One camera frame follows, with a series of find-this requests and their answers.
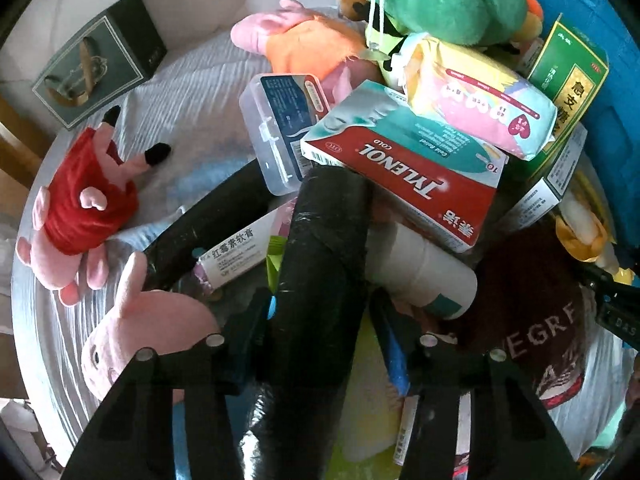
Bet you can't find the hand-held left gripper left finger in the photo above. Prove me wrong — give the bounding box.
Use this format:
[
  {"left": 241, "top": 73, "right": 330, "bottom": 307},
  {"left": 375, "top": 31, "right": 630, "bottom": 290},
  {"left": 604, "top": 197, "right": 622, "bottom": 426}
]
[{"left": 60, "top": 286, "right": 277, "bottom": 480}]

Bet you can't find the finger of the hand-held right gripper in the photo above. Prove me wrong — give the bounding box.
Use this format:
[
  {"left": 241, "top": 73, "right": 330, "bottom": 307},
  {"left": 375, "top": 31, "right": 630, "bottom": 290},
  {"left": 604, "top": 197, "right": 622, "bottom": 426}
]
[{"left": 575, "top": 262, "right": 640, "bottom": 351}]

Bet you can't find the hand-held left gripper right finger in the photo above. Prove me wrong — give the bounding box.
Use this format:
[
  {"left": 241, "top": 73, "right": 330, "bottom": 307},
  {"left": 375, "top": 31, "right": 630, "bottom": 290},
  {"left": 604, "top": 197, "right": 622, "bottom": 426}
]
[{"left": 370, "top": 297, "right": 583, "bottom": 480}]

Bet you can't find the black plastic-wrapped roll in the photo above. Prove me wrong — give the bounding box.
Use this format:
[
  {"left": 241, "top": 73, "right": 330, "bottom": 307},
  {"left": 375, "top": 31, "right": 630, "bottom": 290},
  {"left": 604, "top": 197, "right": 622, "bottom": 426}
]
[{"left": 142, "top": 162, "right": 373, "bottom": 480}]

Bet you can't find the white ointment box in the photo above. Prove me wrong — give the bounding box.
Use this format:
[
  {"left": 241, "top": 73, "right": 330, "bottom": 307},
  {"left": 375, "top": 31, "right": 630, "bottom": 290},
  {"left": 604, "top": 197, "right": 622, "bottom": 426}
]
[{"left": 197, "top": 205, "right": 296, "bottom": 291}]

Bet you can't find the light green packet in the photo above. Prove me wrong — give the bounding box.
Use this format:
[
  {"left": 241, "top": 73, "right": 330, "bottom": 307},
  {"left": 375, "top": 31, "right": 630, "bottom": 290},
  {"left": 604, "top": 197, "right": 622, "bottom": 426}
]
[{"left": 265, "top": 235, "right": 406, "bottom": 480}]

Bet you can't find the white plastic bottle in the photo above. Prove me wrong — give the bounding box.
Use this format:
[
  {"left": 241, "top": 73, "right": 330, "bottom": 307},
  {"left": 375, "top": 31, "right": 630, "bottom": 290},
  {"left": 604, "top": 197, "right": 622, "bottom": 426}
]
[{"left": 365, "top": 220, "right": 478, "bottom": 321}]

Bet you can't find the dark brown knit beanie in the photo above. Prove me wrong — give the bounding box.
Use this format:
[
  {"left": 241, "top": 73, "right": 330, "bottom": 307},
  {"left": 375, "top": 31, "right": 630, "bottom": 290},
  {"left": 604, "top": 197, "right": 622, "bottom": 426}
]
[{"left": 450, "top": 222, "right": 608, "bottom": 411}]

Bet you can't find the pig plush in blue shirt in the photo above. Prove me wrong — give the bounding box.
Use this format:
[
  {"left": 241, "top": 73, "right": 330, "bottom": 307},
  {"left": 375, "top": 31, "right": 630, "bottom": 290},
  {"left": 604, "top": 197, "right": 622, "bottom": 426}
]
[{"left": 80, "top": 251, "right": 221, "bottom": 406}]

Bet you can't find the flat green white medicine box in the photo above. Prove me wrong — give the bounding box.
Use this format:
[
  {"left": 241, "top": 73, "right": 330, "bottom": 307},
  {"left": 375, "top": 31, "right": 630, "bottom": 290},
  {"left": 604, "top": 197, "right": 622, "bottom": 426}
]
[{"left": 500, "top": 120, "right": 588, "bottom": 233}]

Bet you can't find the red and white medicine box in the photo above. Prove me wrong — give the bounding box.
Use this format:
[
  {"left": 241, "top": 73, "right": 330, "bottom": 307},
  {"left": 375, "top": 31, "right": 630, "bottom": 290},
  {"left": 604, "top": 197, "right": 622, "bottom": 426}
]
[{"left": 300, "top": 80, "right": 510, "bottom": 254}]

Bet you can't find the clear plastic box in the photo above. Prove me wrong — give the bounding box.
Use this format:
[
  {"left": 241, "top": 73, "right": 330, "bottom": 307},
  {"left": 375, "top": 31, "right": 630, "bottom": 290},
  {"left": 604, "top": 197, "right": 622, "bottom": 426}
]
[{"left": 238, "top": 73, "right": 333, "bottom": 197}]

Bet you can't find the pig plush in red dress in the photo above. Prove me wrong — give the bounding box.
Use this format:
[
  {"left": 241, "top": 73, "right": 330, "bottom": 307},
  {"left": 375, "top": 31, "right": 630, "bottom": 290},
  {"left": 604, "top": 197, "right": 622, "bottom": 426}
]
[{"left": 15, "top": 106, "right": 172, "bottom": 307}]

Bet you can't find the tall green medicine box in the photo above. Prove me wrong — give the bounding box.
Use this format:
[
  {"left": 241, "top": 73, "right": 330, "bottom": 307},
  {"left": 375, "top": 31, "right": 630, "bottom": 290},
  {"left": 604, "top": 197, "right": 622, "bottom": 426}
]
[{"left": 527, "top": 12, "right": 611, "bottom": 126}]

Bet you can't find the blue quilted blanket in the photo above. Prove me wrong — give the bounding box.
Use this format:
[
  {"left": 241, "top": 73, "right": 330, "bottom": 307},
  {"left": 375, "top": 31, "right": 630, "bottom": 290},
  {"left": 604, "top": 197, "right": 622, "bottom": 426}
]
[{"left": 525, "top": 0, "right": 640, "bottom": 176}]

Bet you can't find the pastel tissue packet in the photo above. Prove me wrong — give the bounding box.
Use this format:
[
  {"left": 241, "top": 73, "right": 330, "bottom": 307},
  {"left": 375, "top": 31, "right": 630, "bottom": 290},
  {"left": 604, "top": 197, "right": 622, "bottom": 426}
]
[{"left": 402, "top": 32, "right": 558, "bottom": 162}]

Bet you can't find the pig plush in orange dress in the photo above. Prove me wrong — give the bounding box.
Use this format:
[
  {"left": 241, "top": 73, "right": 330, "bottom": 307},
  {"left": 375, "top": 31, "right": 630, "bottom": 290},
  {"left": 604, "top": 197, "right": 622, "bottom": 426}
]
[{"left": 230, "top": 0, "right": 368, "bottom": 106}]

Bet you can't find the dark green gift box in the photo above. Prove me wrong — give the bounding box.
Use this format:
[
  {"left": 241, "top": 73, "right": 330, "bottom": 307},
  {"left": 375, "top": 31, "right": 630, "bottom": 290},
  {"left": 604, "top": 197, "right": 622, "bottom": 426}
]
[{"left": 32, "top": 0, "right": 168, "bottom": 131}]

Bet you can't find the green plush toy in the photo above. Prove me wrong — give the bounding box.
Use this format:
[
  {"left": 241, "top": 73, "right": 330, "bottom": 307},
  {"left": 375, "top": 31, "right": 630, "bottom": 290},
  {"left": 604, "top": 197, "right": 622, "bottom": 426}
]
[{"left": 295, "top": 0, "right": 531, "bottom": 86}]

